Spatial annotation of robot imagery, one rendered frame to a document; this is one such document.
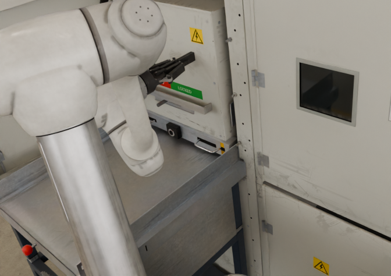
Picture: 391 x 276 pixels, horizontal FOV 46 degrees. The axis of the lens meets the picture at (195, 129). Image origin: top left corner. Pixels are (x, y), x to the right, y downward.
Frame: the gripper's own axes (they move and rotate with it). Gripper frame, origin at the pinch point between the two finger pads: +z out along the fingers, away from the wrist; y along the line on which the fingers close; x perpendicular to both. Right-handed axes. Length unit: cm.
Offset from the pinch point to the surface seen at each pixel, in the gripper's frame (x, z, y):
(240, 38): 8.8, 5.6, 19.1
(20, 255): -123, -48, -108
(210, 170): -33.9, -8.9, 13.7
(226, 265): -104, 5, 0
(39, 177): -38, -45, -40
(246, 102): -13.2, 5.6, 19.5
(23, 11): 17, -24, -53
